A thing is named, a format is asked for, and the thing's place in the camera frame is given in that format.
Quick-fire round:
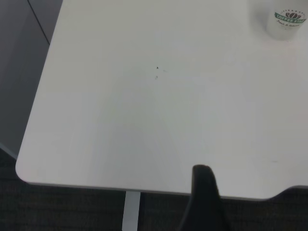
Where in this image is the white metal table leg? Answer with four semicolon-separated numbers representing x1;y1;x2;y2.
122;192;141;231

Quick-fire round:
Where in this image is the white paper cup green logo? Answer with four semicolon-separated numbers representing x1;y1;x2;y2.
265;0;308;41

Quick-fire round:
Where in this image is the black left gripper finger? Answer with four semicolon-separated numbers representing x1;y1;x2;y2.
177;164;230;231

